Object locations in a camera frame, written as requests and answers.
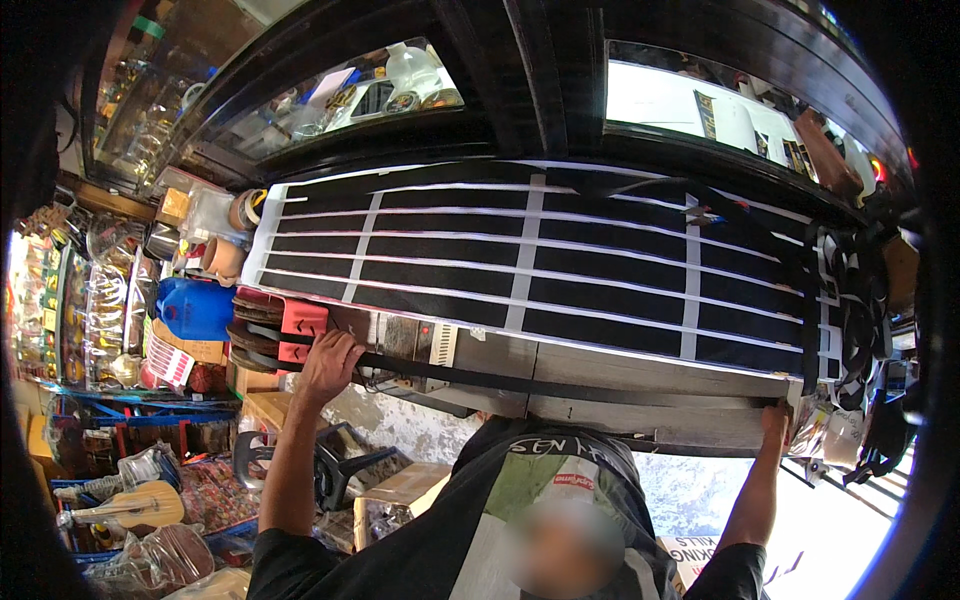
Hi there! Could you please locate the white tape grid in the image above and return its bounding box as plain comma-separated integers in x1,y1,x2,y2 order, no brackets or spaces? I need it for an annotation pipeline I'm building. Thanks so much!
241,159,843,384

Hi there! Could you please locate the white printed sign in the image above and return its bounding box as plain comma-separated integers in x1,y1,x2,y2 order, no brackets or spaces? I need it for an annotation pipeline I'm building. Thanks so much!
658,534,723,595

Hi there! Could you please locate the long black strap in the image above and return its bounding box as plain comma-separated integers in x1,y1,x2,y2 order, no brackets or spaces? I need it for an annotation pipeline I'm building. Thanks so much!
246,343,789,412

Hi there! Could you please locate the labelled cardboard box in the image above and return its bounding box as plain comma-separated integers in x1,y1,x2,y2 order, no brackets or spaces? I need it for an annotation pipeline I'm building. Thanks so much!
144,318,228,389

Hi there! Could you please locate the bundle of black straps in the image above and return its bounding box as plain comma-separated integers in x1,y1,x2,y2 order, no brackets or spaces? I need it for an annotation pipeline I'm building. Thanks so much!
801,213,895,412

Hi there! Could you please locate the red plastic block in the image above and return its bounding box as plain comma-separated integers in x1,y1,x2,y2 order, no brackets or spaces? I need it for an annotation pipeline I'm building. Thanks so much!
277,297,330,366

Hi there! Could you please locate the shelf of packaged goods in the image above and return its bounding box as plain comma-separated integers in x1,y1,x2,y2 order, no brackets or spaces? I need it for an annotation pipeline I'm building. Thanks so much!
6,225,155,393

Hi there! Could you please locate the wooden ukulele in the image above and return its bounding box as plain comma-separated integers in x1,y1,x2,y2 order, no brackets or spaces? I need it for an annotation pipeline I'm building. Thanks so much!
55,480,186,531

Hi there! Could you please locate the stack of brown discs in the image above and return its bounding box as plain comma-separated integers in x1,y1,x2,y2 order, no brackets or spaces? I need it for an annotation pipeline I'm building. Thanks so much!
227,288,288,374

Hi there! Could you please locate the clay cup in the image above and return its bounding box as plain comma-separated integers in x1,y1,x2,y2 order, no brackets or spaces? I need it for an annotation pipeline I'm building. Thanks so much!
199,236,248,285

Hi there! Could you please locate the black plastic chair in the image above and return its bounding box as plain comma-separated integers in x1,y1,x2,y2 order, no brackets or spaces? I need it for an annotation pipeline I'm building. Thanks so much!
233,422,400,513

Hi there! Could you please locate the blue metal rack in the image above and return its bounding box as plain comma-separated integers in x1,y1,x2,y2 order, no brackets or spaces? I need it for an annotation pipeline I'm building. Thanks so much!
46,386,243,460

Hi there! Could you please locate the person's body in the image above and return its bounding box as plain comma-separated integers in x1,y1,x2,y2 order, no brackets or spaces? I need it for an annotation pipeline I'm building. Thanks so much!
246,416,771,600

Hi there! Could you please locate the metal heat sealer machine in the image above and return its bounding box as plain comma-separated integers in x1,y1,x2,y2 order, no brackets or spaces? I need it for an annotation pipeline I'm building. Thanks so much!
328,303,460,396

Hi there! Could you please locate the brown tape roll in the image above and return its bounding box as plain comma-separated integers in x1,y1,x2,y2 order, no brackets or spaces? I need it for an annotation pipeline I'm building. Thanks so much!
228,188,269,233

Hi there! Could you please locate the row of black strips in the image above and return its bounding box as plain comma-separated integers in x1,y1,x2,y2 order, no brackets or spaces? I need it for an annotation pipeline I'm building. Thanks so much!
258,161,841,378

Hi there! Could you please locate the person's right hand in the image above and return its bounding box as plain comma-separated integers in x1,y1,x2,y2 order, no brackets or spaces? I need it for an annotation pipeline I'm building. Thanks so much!
759,401,793,456

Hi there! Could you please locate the plastic wrapped brown ukulele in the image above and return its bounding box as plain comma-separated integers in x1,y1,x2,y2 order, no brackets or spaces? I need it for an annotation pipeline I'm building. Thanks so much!
105,523,217,595

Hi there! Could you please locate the black bag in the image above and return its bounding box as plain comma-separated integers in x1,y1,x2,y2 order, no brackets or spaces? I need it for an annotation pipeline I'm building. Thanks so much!
843,388,918,487

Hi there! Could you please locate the person's left hand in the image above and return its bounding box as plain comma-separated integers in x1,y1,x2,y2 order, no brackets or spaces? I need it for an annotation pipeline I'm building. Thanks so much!
292,329,367,411

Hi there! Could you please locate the blue plastic jerry can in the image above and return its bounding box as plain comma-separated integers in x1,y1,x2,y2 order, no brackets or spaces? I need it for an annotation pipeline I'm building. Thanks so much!
155,276,238,343

